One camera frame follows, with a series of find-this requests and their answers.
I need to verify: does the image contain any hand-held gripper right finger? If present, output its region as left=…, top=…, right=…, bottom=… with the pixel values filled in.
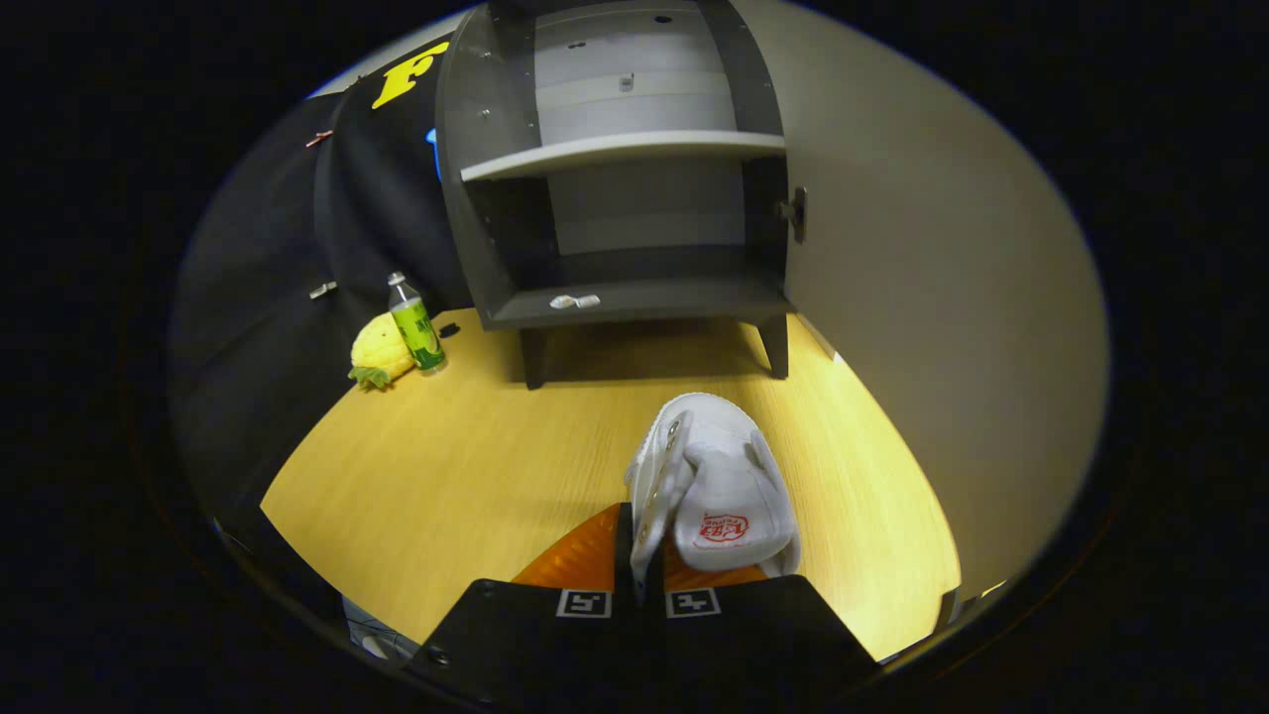
left=642, top=540, right=878, bottom=711

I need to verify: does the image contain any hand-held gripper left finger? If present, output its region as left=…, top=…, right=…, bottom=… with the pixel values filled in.
left=408, top=503, right=640, bottom=711

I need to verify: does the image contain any white shoe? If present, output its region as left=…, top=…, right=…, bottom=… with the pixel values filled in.
left=625, top=392, right=802, bottom=596

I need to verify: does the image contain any grey shoe cabinet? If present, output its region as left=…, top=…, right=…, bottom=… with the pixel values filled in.
left=434, top=0, right=794, bottom=390

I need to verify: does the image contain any beige shoe cabinet door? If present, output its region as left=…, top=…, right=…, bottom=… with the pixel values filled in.
left=734, top=0, right=1111, bottom=606

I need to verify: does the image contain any metal door hinge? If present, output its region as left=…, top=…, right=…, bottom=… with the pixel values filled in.
left=775, top=185, right=808, bottom=245

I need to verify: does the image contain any grey cabinet shelf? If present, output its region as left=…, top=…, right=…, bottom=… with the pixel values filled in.
left=459, top=129, right=787, bottom=183

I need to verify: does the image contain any green label drink bottle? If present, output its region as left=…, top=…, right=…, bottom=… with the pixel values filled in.
left=387, top=271, right=447, bottom=376

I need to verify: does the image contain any yellow pineapple plush toy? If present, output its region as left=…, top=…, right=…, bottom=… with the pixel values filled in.
left=348, top=311, right=417, bottom=390

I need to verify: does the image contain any black backdrop cloth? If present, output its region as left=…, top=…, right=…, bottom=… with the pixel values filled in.
left=169, top=38, right=475, bottom=636

